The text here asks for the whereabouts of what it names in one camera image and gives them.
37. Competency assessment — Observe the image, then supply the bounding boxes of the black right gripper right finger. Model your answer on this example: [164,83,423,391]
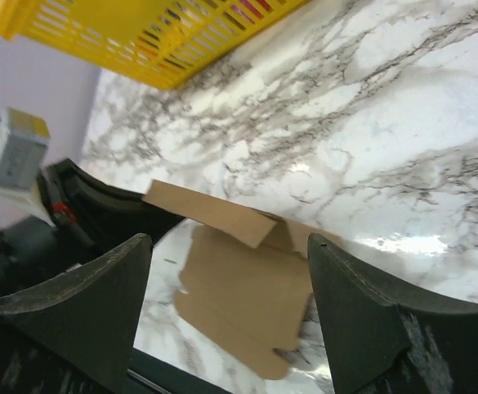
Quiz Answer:
[308,234,478,393]

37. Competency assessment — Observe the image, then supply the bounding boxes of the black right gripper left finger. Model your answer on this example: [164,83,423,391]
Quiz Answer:
[0,234,152,393]

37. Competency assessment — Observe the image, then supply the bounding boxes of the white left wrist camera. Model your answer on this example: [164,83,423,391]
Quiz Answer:
[0,108,51,223]

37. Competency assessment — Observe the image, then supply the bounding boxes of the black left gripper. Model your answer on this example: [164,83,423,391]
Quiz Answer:
[0,158,184,298]

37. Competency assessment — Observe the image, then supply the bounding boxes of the brown cardboard box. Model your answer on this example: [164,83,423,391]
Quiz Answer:
[143,180,316,380]

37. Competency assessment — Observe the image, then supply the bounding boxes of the yellow plastic shopping basket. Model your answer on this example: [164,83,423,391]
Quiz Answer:
[0,0,304,90]

